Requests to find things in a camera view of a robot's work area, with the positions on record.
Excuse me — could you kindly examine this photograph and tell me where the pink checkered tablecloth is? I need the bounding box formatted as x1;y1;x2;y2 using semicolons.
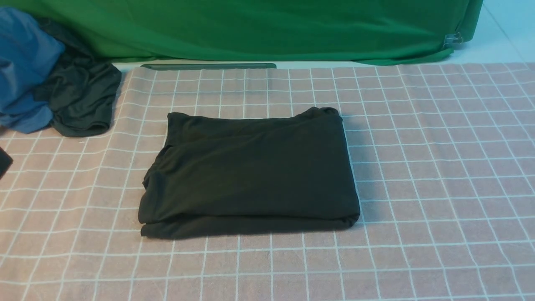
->
1;63;535;301

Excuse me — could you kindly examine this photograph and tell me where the blue crumpled garment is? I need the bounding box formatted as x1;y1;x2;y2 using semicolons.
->
0;6;65;134

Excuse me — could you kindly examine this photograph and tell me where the green backdrop cloth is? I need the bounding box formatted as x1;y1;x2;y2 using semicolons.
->
1;0;483;66

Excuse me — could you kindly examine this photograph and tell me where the clear binder clip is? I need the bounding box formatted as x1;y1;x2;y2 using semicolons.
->
443;32;463;48

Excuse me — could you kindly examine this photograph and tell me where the green flat ruler strip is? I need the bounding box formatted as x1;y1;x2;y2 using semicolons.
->
141;63;277;71

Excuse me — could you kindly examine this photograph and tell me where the dark gray crumpled garment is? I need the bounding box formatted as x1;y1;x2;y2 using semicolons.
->
33;17;122;138

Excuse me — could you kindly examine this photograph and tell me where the dark gray long-sleeve shirt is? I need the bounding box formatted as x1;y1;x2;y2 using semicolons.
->
138;107;361;240

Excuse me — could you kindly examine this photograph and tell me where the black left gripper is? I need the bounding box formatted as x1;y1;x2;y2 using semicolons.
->
0;148;13;179

